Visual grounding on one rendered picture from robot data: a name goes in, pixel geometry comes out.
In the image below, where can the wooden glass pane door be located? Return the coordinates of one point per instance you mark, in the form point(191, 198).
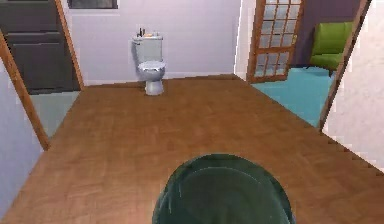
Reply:
point(275, 40)

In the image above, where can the dark green round bin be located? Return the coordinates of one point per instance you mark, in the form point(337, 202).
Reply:
point(222, 193)

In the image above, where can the small dark bottle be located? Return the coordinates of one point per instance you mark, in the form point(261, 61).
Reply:
point(140, 32)

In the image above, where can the white toilet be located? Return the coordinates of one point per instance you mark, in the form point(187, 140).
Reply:
point(151, 63)

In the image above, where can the green armchair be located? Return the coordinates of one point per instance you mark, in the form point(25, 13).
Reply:
point(330, 43)

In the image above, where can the dark framed window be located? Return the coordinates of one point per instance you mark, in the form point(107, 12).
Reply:
point(92, 3)

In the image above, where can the small orange soap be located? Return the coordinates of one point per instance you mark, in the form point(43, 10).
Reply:
point(148, 35)

